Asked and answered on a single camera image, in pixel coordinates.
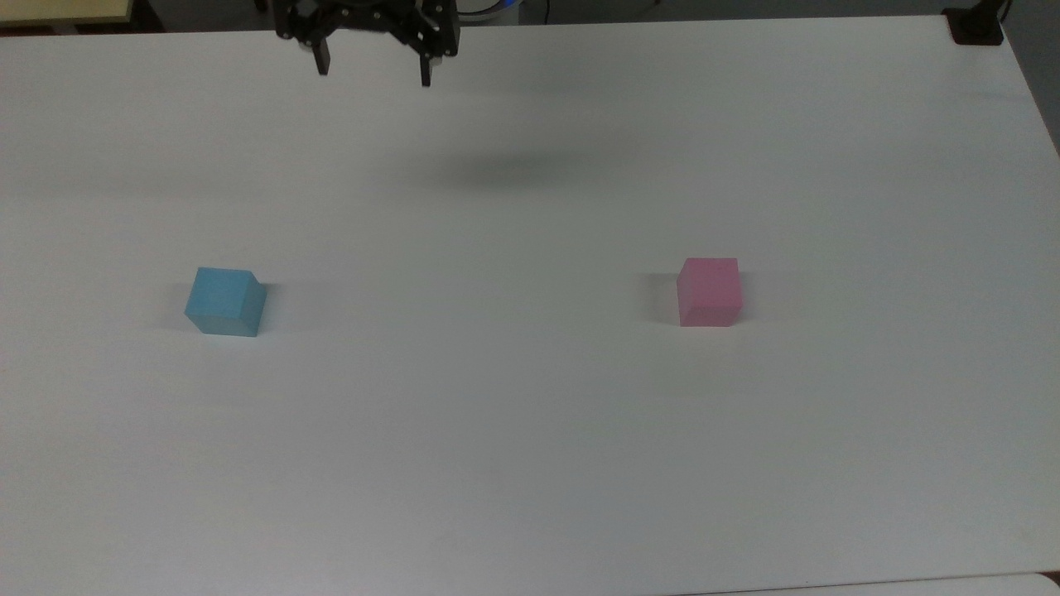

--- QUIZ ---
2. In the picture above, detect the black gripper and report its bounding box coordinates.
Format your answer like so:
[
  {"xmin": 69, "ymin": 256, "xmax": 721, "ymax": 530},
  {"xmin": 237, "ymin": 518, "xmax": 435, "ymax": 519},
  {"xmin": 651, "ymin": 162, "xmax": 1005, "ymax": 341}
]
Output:
[{"xmin": 273, "ymin": 0, "xmax": 461, "ymax": 89}]

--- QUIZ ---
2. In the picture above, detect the blue cube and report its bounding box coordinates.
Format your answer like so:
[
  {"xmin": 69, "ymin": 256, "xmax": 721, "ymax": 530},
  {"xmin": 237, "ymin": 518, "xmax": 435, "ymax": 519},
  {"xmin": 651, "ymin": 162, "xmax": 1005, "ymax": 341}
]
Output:
[{"xmin": 183, "ymin": 266, "xmax": 268, "ymax": 339}]

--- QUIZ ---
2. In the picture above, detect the pink cube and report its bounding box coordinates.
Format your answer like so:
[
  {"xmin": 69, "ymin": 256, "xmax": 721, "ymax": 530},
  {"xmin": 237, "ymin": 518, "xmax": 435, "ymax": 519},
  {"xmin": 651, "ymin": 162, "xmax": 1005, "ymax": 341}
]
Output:
[{"xmin": 676, "ymin": 257, "xmax": 742, "ymax": 329}]

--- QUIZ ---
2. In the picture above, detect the yellow board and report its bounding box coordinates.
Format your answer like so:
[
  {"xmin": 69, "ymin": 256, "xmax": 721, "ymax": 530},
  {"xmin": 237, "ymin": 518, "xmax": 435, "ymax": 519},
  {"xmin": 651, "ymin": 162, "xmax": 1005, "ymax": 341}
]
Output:
[{"xmin": 0, "ymin": 0, "xmax": 136, "ymax": 26}]

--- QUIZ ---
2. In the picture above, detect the black camera stand base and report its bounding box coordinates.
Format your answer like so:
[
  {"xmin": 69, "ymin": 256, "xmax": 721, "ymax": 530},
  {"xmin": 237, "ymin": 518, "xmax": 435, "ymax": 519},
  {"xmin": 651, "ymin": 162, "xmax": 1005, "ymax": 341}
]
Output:
[{"xmin": 942, "ymin": 0, "xmax": 1013, "ymax": 47}]

